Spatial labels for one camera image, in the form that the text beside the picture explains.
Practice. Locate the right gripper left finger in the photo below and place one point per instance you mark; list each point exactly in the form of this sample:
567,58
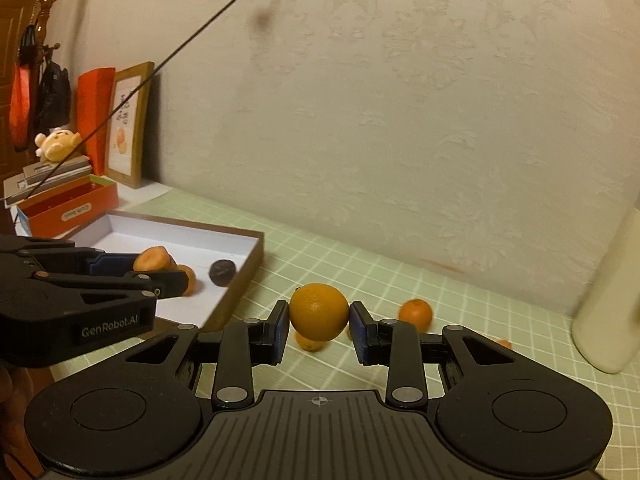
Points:
238,348

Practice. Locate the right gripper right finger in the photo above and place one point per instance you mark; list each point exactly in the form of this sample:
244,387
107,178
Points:
398,346

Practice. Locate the large orange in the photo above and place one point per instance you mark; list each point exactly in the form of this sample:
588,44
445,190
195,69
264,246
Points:
418,313

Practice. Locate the dark round fruit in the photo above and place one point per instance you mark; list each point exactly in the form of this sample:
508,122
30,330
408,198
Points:
221,272

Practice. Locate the small orange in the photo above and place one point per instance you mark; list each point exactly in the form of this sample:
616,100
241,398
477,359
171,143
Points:
308,344

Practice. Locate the carrot piece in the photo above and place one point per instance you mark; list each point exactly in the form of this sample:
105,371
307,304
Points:
505,344

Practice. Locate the red open gift box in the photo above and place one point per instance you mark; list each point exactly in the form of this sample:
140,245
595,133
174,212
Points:
62,209

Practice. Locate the brown shallow cardboard box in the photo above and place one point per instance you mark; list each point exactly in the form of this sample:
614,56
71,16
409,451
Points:
194,244

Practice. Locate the stack of grey books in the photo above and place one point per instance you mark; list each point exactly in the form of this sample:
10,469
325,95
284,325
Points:
42,176

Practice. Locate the wooden framed calligraphy picture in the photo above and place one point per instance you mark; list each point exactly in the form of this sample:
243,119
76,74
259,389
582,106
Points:
125,129

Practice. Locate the yellow plush toy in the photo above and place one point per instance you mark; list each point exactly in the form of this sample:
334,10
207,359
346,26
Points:
57,145

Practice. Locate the black hanging bag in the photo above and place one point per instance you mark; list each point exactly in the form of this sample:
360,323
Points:
54,98

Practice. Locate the red hanging bag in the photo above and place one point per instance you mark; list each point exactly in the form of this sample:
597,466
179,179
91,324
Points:
23,105

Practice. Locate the red paper envelope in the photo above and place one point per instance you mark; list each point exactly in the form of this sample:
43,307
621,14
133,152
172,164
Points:
93,104

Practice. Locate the cream thermos jug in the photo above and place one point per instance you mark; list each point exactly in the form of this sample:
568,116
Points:
605,329

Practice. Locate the brown wooden door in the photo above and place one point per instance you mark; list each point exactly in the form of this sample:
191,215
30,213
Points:
15,16

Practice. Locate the wooden coat rack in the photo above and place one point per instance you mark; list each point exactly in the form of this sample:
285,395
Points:
34,50

